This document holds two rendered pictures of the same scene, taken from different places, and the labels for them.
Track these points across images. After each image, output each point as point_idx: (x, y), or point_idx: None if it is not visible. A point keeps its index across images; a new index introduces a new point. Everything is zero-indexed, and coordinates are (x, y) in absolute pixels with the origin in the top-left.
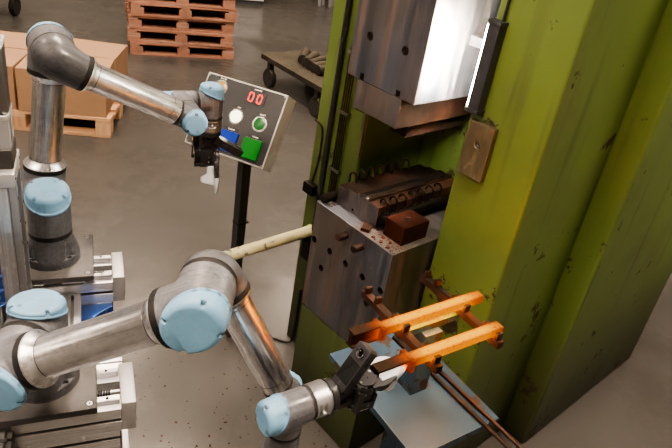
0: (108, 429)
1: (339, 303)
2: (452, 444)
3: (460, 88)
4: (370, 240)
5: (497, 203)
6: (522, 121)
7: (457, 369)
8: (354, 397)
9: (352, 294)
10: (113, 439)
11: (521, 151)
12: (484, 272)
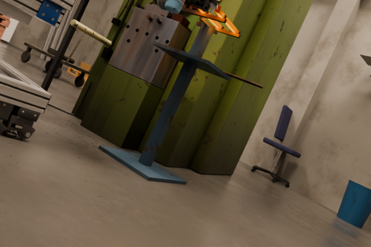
0: None
1: (137, 56)
2: (218, 71)
3: None
4: (166, 17)
5: (226, 10)
6: None
7: (192, 95)
8: None
9: (148, 48)
10: None
11: None
12: (215, 42)
